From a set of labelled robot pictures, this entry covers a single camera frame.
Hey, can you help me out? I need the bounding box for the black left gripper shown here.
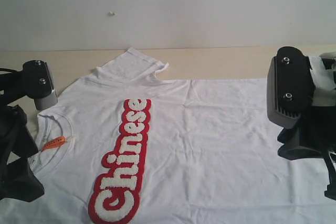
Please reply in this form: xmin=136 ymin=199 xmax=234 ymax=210
xmin=1 ymin=68 xmax=45 ymax=202

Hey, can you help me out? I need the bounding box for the orange hang tag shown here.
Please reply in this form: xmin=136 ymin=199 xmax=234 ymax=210
xmin=41 ymin=136 xmax=67 ymax=152

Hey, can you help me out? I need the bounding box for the white t-shirt red lettering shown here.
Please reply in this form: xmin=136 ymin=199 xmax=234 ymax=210
xmin=1 ymin=48 xmax=335 ymax=223

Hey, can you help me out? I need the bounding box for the left wrist camera grey black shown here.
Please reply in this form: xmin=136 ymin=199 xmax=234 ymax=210
xmin=22 ymin=60 xmax=58 ymax=111

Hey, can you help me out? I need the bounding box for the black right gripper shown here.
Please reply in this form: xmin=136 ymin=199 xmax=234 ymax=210
xmin=277 ymin=52 xmax=336 ymax=200

